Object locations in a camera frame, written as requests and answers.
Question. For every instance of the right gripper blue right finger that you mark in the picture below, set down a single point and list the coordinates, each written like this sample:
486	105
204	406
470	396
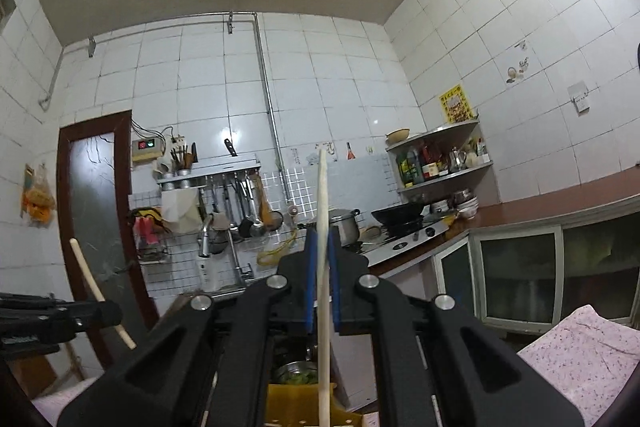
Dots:
334	277

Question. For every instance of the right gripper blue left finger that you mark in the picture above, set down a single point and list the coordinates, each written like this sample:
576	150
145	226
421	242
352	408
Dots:
311	252

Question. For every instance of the wooden chopstick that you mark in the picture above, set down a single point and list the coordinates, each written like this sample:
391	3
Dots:
96	291
323	295

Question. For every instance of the steel kitchen sink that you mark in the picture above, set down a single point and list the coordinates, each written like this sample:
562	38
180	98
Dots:
226	292

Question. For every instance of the lower kitchen cabinets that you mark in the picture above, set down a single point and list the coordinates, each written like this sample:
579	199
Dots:
526	278

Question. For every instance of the steel cooking pot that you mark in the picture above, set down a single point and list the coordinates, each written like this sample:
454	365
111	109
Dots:
345	220

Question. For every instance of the wooden board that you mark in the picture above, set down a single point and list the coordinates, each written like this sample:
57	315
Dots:
34	375

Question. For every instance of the gas stove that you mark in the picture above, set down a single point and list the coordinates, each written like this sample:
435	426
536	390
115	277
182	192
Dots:
385	249

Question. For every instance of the steel faucet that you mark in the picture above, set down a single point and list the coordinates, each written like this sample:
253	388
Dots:
218	235

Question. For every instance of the black wok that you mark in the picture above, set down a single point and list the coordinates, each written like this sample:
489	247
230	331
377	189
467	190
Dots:
399	216

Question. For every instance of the white soap bottle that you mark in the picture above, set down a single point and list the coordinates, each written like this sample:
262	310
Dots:
208	273

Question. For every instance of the hanging orange plastic bag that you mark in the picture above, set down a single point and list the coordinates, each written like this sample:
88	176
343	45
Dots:
37	201

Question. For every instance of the stacked bowls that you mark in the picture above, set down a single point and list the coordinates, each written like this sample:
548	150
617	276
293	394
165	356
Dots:
463	203

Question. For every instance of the dark red framed glass door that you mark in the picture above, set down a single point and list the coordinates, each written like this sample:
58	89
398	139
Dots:
93	182

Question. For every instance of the yellow perforated utensil holder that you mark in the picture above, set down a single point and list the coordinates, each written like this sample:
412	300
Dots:
298	405

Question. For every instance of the corner shelf with bottles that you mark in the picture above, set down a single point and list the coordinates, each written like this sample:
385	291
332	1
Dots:
444	156

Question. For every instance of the floral pink tablecloth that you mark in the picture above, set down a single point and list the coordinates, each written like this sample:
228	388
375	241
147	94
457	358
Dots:
592	361

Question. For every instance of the wall utensil rack shelf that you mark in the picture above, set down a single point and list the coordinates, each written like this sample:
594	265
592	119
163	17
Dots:
198	173

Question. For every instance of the wall power box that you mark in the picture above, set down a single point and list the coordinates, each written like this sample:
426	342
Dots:
147	149

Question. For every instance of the yellow wall poster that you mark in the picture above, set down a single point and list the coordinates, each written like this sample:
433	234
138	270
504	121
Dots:
455	105

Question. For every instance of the vertical wall pipe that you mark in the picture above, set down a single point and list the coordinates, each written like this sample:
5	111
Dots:
287	194

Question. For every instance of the white wall switch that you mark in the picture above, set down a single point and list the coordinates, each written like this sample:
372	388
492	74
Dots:
578	93

